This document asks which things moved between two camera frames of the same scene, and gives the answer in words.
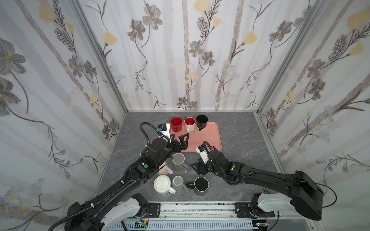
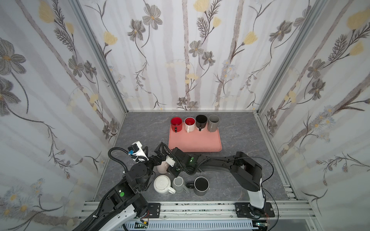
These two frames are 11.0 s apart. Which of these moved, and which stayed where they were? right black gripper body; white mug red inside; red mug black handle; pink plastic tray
Moved: right black gripper body
Stayed: white mug red inside; red mug black handle; pink plastic tray
